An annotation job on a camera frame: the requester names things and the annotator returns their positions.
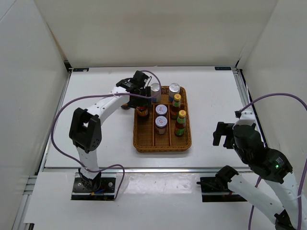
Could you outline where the white blue shaker bottle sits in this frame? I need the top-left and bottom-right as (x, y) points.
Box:
(150, 83), (161, 104)
(168, 83), (180, 102)

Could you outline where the red lid sauce jar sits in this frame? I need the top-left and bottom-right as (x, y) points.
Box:
(121, 103), (130, 110)
(136, 106), (150, 119)

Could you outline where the silver lid spice jar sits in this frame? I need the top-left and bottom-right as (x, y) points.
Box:
(155, 116), (168, 135)
(155, 104), (168, 117)

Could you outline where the yellow cap chili sauce bottle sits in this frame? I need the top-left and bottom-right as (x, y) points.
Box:
(170, 93), (181, 119)
(174, 110), (187, 137)

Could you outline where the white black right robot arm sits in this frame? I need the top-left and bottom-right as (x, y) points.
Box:
(213, 122), (307, 230)

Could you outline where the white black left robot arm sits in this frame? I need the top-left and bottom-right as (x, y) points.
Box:
(69, 71), (151, 192)

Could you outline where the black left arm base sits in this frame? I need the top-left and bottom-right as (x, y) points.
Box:
(71, 176), (118, 202)

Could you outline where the brown wicker divided basket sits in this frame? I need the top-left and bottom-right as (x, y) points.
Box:
(133, 86), (192, 153)

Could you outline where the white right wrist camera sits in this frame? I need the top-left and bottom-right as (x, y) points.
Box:
(235, 109), (256, 126)

